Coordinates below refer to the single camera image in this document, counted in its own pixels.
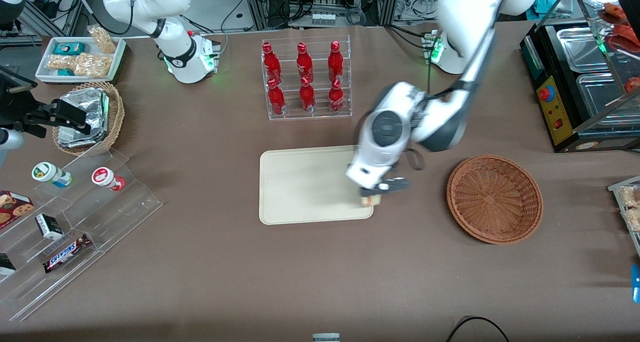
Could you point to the black snack packet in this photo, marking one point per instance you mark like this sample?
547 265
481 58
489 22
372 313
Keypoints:
6 265

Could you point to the red cola bottle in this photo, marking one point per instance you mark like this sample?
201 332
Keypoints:
335 61
336 99
276 99
307 97
303 62
271 62

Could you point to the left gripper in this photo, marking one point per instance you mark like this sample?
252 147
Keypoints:
368 192

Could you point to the dark left wrist camera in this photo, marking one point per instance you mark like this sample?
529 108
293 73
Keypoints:
397 184

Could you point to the steel food pan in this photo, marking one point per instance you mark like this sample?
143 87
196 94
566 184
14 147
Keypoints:
582 47
600 99

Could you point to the blue plastic object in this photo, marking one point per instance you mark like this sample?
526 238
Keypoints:
636 282

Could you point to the white rectangular snack tray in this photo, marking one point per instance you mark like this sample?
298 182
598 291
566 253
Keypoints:
45 72

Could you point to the Snickers chocolate bar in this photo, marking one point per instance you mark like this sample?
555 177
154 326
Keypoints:
66 253

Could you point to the red lidded yogurt cup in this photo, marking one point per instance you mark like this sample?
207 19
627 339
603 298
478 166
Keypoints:
106 178

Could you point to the teal box on cabinet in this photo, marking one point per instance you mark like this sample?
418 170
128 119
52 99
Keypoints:
544 1

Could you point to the clear acrylic tiered shelf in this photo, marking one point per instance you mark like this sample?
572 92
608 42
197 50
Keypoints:
100 217

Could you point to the green lidded yogurt cup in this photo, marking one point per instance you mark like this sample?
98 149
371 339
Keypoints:
47 174

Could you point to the small black carton box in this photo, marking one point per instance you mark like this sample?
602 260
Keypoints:
49 227

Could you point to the small sandwich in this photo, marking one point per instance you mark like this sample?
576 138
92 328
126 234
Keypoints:
371 201

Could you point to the small light wicker basket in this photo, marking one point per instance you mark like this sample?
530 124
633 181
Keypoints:
116 112

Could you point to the teal snack box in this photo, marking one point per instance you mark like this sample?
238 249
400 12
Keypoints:
69 48

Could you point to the white power strip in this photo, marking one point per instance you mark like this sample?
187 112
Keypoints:
323 19

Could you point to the cream rectangular plastic tray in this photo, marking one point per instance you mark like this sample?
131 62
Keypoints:
305 187

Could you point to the clear tray with snacks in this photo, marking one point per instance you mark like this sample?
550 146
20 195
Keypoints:
631 207

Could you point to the chocolate chip cookie box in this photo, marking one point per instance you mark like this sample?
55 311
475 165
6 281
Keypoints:
14 209

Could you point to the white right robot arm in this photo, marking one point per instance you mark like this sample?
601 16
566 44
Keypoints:
170 27

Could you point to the grey device at table edge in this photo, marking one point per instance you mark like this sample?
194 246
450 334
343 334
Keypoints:
326 337

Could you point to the large brown wicker basket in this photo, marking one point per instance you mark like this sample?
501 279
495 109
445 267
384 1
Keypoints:
492 199

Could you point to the red emergency stop button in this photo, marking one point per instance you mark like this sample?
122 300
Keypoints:
546 93

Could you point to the puffed rice snack pack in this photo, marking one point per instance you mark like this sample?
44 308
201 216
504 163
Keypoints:
92 64
60 62

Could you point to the silver foil packets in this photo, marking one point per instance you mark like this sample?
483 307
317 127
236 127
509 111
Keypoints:
90 109

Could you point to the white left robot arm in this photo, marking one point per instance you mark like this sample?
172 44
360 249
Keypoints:
465 22

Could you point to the black food warmer cabinet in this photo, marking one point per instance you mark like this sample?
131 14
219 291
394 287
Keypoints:
565 112

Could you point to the clear acrylic bottle rack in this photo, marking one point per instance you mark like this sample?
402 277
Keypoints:
320 72

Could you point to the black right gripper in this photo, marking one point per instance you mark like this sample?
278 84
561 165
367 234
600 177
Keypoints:
34 117

